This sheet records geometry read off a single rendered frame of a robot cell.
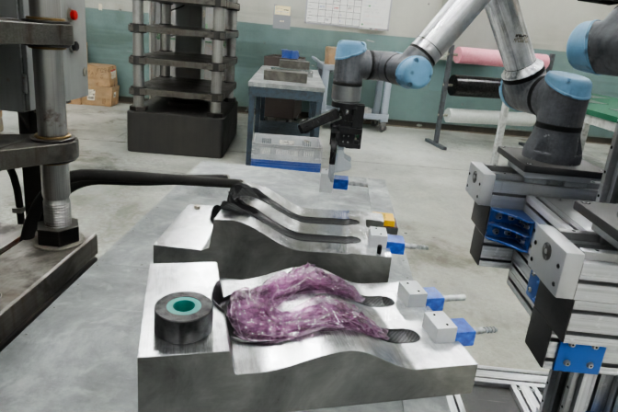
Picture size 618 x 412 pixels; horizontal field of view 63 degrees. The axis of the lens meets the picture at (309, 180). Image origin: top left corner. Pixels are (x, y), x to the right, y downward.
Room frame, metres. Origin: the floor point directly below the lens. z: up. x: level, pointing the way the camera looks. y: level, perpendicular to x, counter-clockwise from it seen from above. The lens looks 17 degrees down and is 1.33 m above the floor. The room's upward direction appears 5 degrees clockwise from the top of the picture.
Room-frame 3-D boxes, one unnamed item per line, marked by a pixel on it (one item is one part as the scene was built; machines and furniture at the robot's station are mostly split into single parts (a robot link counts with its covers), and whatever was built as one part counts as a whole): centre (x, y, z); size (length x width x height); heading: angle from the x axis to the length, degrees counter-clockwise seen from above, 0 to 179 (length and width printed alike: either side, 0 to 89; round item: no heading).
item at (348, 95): (1.32, -0.08, 1.17); 0.08 x 0.08 x 0.05
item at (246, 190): (1.08, 0.05, 0.92); 0.35 x 0.16 x 0.09; 88
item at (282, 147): (4.32, 0.22, 0.28); 0.61 x 0.41 x 0.15; 93
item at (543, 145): (1.38, -0.66, 1.09); 0.15 x 0.15 x 0.10
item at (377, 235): (1.02, -0.21, 0.89); 0.13 x 0.05 x 0.05; 88
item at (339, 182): (1.32, -0.10, 0.93); 0.13 x 0.05 x 0.05; 88
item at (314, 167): (4.32, 0.22, 0.11); 0.61 x 0.41 x 0.22; 93
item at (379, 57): (1.33, -0.18, 1.25); 0.11 x 0.11 x 0.08; 19
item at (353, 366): (0.73, -0.01, 0.86); 0.50 x 0.26 x 0.11; 105
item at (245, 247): (1.09, 0.06, 0.87); 0.50 x 0.26 x 0.14; 88
